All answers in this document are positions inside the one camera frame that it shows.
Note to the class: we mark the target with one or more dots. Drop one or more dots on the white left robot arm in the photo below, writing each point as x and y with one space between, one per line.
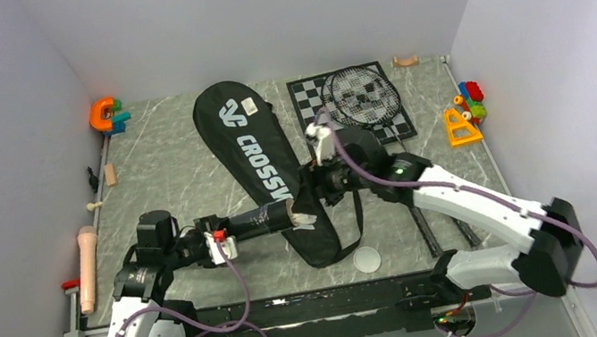
140 308

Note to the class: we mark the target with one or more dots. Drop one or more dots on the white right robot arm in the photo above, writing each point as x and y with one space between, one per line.
542 243

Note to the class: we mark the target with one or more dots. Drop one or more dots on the white chess pawn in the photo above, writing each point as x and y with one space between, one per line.
92 207

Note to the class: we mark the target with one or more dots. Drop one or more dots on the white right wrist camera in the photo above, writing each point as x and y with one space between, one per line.
321 139

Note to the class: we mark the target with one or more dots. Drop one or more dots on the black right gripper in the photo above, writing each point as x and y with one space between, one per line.
314 178

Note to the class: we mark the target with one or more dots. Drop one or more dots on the black white chessboard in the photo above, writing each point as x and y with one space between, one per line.
305 96

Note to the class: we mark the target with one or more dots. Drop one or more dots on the wooden arch block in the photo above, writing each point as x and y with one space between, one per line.
411 61

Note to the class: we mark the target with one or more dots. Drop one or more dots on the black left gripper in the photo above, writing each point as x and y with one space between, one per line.
205 224

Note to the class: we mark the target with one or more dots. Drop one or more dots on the black racket bag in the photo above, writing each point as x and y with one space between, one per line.
243 133

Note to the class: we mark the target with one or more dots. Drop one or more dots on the small wooden block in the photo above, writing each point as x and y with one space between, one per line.
110 175

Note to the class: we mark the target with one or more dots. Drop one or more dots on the beige rolling pin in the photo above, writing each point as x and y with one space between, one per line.
87 242

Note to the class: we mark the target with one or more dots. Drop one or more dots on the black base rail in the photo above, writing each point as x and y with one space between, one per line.
404 302

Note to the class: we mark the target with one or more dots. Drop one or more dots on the white round tube lid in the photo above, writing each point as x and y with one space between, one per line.
367 260

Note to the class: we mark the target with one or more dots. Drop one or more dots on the small black figure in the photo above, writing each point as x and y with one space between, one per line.
93 180

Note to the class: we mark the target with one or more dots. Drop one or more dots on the red clamp knob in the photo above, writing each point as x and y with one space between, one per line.
71 284

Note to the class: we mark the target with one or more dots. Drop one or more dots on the colourful brick toy stack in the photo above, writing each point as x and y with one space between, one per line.
470 99

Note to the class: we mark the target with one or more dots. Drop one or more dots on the orange letter toy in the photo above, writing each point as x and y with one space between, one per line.
101 114

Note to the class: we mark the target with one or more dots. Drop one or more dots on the yellow triangle toy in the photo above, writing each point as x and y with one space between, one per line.
460 131

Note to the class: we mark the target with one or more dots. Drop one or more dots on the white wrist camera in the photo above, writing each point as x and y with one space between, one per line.
222 247
321 139

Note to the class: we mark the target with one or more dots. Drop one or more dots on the teal green toy blocks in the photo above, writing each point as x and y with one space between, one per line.
118 117

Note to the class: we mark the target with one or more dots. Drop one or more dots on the black shuttlecock tube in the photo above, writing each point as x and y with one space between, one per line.
264 220

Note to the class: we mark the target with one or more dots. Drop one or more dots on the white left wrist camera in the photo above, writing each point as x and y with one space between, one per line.
222 247

